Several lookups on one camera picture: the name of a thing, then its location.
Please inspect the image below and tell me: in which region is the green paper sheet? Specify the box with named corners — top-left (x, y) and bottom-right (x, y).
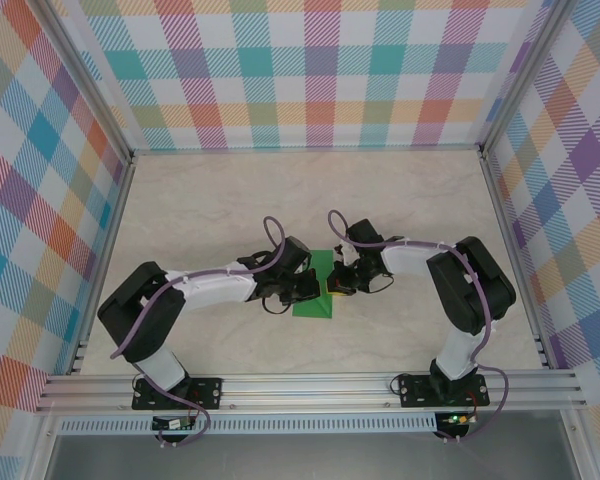
top-left (290, 248), bottom-right (335, 320)

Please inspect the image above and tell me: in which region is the grey metal panel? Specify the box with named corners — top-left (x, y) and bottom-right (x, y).
top-left (44, 432), bottom-right (581, 480)

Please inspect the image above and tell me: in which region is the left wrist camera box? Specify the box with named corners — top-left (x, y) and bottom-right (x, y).
top-left (274, 235), bottom-right (312, 275)

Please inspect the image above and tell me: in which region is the wide aluminium mounting rail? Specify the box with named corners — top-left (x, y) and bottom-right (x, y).
top-left (34, 372), bottom-right (589, 415)

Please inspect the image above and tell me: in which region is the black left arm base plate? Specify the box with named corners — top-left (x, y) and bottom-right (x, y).
top-left (131, 377), bottom-right (224, 412)

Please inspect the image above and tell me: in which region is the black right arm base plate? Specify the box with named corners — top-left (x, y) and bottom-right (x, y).
top-left (398, 374), bottom-right (491, 409)

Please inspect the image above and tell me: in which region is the thin aluminium table edge rail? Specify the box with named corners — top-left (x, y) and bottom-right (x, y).
top-left (129, 143), bottom-right (485, 155)

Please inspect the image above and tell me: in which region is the slotted grey cable duct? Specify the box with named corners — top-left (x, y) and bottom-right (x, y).
top-left (57, 412), bottom-right (439, 435)

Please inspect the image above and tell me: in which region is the aluminium table side rail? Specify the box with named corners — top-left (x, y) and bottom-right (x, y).
top-left (479, 149), bottom-right (556, 372)
top-left (68, 154), bottom-right (137, 376)

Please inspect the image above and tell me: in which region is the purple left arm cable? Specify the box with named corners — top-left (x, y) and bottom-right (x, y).
top-left (109, 215), bottom-right (289, 449)

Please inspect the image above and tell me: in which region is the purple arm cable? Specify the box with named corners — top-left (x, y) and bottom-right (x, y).
top-left (327, 209), bottom-right (512, 444)
top-left (109, 215), bottom-right (289, 449)

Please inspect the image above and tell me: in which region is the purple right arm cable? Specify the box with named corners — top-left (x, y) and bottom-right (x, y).
top-left (327, 209), bottom-right (512, 444)

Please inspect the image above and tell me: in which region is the black cable clamp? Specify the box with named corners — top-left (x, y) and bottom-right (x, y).
top-left (154, 430), bottom-right (194, 450)

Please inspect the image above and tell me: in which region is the aluminium frame post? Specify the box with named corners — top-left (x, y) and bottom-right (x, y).
top-left (39, 0), bottom-right (137, 164)
top-left (478, 0), bottom-right (579, 159)

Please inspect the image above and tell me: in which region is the aluminium frame leg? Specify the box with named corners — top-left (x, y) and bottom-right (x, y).
top-left (27, 413), bottom-right (61, 480)
top-left (562, 409), bottom-right (599, 480)

